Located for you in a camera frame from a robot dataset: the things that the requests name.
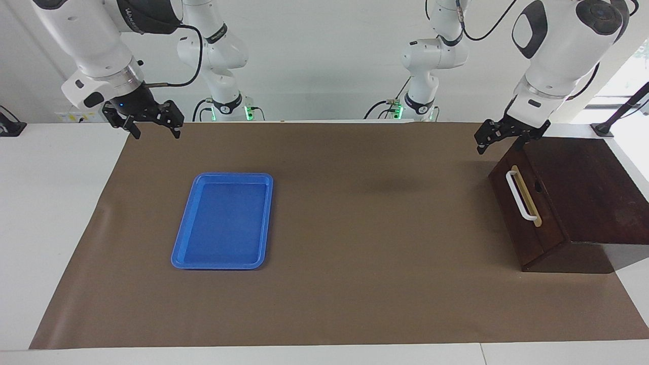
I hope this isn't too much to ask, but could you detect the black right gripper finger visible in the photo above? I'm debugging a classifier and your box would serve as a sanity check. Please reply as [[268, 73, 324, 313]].
[[103, 104, 141, 140], [152, 100, 184, 138]]

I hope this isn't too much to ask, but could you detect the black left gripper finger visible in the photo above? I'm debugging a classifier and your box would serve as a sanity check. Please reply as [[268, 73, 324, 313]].
[[513, 133, 538, 152], [475, 119, 508, 155]]

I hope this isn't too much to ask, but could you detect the white drawer handle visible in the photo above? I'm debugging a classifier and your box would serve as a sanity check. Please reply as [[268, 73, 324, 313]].
[[506, 170, 538, 222]]

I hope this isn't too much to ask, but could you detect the wooden drawer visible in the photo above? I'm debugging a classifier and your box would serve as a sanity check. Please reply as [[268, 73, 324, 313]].
[[488, 147, 567, 270]]

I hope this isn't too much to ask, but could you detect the dark brown wooden cabinet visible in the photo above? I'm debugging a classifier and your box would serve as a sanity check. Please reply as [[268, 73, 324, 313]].
[[488, 137, 649, 273]]

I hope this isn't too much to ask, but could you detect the black clamp stand with rod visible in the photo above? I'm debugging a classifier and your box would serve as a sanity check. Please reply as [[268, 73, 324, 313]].
[[591, 81, 649, 137]]

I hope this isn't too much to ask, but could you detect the small black table clamp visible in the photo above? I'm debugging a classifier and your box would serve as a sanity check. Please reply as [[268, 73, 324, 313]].
[[0, 105, 27, 137]]

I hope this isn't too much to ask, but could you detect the blue plastic tray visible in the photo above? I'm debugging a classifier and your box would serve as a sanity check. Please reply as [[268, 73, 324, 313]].
[[171, 172, 274, 270]]

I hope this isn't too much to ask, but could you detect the brown paper table mat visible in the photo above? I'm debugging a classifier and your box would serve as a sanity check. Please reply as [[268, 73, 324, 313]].
[[29, 122, 649, 350]]

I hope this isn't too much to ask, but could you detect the black right arm base cable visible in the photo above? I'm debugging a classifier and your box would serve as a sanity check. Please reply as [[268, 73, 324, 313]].
[[192, 98, 213, 122]]

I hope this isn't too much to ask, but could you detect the black arm base cable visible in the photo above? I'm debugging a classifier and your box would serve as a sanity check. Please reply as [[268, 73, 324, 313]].
[[364, 76, 412, 120], [192, 98, 213, 122]]

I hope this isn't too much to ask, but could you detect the white wall outlet box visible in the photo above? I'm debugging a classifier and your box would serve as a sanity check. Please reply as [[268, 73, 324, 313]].
[[55, 104, 110, 124]]

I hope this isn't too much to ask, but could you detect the black left arm base cable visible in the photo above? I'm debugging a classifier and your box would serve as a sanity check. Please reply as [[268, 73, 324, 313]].
[[364, 76, 412, 120]]

